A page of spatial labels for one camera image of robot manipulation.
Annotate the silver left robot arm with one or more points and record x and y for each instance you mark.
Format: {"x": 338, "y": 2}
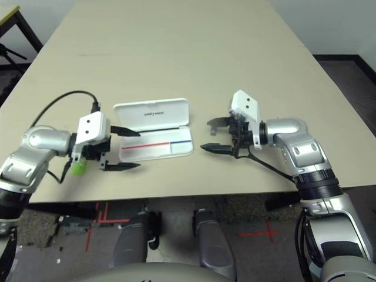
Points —
{"x": 41, "y": 141}

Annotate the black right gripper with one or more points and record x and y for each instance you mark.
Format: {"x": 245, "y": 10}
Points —
{"x": 241, "y": 132}

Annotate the grey robot torso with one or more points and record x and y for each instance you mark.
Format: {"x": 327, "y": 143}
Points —
{"x": 147, "y": 273}

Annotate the black tripod stand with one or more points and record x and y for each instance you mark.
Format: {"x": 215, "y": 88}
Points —
{"x": 11, "y": 53}

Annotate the green rectangular eraser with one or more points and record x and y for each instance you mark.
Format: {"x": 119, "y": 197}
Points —
{"x": 78, "y": 169}

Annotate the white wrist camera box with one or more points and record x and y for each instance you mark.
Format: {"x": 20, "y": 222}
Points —
{"x": 91, "y": 126}
{"x": 245, "y": 102}

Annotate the side table with black frame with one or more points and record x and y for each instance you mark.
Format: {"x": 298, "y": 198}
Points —
{"x": 29, "y": 29}

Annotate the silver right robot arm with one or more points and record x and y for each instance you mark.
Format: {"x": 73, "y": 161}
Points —
{"x": 305, "y": 147}

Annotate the white pencil case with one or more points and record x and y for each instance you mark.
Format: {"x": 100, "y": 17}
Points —
{"x": 152, "y": 114}

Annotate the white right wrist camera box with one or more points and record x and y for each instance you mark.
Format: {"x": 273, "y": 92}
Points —
{"x": 245, "y": 102}

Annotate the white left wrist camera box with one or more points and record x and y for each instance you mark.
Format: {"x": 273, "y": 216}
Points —
{"x": 91, "y": 126}

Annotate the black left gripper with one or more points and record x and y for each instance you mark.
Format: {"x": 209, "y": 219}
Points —
{"x": 95, "y": 151}

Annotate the grey right robot leg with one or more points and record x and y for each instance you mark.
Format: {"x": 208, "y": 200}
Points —
{"x": 214, "y": 243}

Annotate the grey robot leg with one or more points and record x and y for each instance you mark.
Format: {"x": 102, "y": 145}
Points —
{"x": 132, "y": 241}
{"x": 214, "y": 243}

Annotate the grey left robot leg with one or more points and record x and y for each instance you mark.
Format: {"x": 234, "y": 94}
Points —
{"x": 132, "y": 241}

